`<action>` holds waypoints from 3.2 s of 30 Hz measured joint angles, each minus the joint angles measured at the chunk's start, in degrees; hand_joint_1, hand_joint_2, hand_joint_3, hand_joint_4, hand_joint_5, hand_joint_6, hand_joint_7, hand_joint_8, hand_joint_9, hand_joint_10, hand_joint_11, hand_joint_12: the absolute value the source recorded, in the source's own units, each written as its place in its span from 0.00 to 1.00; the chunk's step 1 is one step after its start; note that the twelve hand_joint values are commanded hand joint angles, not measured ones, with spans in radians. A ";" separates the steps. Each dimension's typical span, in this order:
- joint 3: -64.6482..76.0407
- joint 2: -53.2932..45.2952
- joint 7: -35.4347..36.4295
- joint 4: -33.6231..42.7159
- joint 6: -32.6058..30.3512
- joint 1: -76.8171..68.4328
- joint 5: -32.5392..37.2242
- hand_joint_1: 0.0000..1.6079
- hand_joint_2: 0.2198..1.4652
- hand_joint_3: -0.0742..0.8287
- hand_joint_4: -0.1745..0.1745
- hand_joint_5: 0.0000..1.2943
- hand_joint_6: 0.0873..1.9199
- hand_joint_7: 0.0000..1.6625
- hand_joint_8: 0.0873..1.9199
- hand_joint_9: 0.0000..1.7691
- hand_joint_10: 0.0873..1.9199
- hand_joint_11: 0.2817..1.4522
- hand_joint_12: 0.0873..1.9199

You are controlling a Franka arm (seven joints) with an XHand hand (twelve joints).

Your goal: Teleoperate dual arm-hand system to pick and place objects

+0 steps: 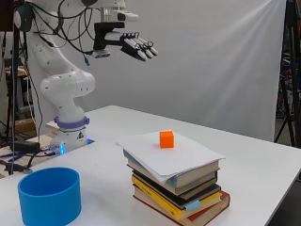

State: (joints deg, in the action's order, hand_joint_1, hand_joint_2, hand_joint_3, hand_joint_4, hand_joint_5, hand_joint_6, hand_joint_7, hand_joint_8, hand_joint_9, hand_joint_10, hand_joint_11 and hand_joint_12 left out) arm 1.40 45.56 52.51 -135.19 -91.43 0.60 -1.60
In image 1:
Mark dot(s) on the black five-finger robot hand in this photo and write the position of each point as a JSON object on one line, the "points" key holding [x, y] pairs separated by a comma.
{"points": [[134, 45]]}

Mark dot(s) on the white seven-joint robot arm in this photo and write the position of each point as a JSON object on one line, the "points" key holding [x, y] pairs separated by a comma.
{"points": [[67, 84]]}

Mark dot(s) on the white hanging sheet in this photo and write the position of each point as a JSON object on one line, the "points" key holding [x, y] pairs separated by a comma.
{"points": [[194, 69]]}

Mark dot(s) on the orange cube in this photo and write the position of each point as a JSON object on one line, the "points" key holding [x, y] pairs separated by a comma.
{"points": [[166, 139]]}

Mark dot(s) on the white paper sheets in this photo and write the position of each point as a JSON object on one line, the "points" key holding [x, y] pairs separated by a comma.
{"points": [[175, 157]]}

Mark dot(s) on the black upright pole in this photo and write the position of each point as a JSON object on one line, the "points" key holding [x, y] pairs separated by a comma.
{"points": [[14, 94]]}

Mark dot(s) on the brown cardboard box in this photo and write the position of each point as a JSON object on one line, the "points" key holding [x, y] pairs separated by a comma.
{"points": [[25, 125]]}

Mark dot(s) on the grey hardcover book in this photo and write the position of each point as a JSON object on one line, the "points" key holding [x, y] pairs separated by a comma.
{"points": [[194, 179]]}

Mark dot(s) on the black power box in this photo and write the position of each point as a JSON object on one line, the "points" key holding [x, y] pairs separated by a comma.
{"points": [[24, 146]]}

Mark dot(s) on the black tripod stand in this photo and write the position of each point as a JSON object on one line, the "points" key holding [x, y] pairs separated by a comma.
{"points": [[293, 69]]}

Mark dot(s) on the yellow book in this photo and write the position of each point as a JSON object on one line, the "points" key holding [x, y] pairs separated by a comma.
{"points": [[163, 205]]}

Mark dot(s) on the thin black book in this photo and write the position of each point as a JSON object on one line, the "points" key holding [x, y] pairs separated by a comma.
{"points": [[205, 193]]}

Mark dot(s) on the light blue paper slip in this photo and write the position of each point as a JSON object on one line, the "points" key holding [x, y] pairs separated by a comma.
{"points": [[192, 205]]}

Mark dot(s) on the blue round tub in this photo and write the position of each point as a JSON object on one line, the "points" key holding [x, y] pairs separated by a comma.
{"points": [[50, 201]]}

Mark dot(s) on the red-brown book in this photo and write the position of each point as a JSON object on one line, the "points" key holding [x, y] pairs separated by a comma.
{"points": [[216, 207]]}

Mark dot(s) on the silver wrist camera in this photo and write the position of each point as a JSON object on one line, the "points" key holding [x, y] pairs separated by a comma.
{"points": [[101, 53]]}

